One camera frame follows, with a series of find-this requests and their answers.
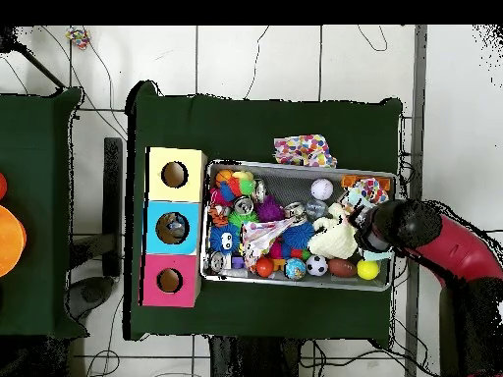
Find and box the polka dot cloth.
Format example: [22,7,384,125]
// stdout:
[348,178,390,205]
[272,133,339,169]
[242,218,299,268]

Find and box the blue spiky ball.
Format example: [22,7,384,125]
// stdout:
[281,222,314,252]
[207,225,242,254]

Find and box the white knitted cloth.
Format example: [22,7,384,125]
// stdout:
[307,202,363,261]

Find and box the mint green knitted cloth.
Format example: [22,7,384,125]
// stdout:
[361,246,394,263]

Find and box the wooden box with three holes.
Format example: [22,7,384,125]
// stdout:
[140,146,209,309]

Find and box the purple spiky ball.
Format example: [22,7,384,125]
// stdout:
[257,195,287,225]

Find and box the rainbow spiky caterpillar toy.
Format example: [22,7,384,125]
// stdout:
[210,169,256,207]

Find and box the orange striped tiger toy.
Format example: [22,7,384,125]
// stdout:
[203,203,231,231]

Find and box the small red ball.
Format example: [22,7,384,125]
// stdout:
[254,257,276,279]

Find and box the small white baseball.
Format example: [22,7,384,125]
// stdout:
[310,178,335,201]

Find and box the small globe print ball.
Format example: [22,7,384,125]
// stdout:
[284,257,308,282]

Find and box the small soccer ball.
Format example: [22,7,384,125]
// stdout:
[306,254,329,278]

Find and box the small brown football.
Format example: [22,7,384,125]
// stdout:
[328,257,359,279]

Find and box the smooth yellow ball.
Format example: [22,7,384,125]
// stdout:
[357,258,381,282]

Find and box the green cloth side table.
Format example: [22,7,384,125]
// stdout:
[0,85,86,339]

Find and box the orange round object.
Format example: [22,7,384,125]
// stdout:
[0,203,28,279]

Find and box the small colourful floor toy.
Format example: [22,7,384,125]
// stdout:
[66,27,91,50]

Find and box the clear wire mesh bin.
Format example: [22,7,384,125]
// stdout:
[199,159,398,294]

